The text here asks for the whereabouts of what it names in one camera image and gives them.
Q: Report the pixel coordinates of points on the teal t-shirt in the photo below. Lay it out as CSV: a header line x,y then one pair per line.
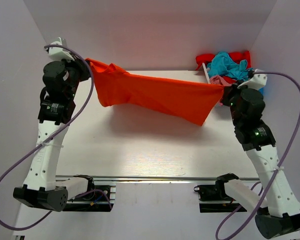
x,y
234,65

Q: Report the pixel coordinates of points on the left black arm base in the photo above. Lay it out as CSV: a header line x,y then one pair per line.
x,y
89,194

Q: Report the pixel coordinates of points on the blue t-shirt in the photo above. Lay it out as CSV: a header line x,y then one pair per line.
x,y
261,90

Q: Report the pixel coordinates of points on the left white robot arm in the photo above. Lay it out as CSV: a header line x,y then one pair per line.
x,y
40,190

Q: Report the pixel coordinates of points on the orange t-shirt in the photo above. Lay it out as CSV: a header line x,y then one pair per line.
x,y
192,101

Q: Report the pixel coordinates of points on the pink t-shirt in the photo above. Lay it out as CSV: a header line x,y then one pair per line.
x,y
219,80

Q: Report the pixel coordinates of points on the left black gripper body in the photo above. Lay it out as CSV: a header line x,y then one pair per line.
x,y
76,73

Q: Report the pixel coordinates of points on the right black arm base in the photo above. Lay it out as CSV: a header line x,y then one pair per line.
x,y
213,198

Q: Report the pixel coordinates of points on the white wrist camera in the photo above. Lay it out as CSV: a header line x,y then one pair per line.
x,y
59,53
257,80

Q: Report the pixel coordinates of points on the red t-shirt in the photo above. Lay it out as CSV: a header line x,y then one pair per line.
x,y
205,58

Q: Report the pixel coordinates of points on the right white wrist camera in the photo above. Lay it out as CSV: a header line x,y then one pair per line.
x,y
257,80

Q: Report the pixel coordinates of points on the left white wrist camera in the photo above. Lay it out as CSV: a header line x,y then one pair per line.
x,y
59,53

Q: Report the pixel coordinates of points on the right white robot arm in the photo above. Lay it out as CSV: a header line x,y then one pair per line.
x,y
277,211

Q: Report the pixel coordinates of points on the white laundry basket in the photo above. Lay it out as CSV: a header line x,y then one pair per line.
x,y
206,72

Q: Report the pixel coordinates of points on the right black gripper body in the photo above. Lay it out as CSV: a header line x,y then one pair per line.
x,y
231,98

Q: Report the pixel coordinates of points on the aluminium table rail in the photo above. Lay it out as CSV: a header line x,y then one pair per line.
x,y
139,179

